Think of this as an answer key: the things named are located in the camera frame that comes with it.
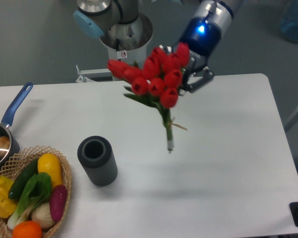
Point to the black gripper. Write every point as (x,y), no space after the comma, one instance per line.
(201,35)

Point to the red tulip bouquet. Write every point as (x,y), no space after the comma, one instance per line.
(157,83)

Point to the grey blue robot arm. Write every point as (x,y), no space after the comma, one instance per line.
(96,17)

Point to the dark grey ribbed vase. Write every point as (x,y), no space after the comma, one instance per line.
(96,156)

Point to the blue translucent container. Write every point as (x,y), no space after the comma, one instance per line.
(288,25)

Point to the yellow squash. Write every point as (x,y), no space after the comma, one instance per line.
(50,164)

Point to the purple eggplant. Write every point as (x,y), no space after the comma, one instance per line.
(57,202)

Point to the green cucumber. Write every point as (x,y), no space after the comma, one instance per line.
(20,182)

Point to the green bok choy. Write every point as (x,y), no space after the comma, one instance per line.
(37,190)

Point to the beige garlic bulb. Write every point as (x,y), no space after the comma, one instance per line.
(42,216)

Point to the orange fruit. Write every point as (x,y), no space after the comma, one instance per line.
(28,229)

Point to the yellow bell pepper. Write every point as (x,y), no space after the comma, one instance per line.
(7,205)

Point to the woven wicker basket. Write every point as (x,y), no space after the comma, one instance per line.
(18,162)

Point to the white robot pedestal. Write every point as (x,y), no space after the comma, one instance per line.
(129,42)

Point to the white metal base frame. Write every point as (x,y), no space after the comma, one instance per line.
(93,75)

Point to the blue handled saucepan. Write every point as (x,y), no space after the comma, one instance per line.
(8,118)

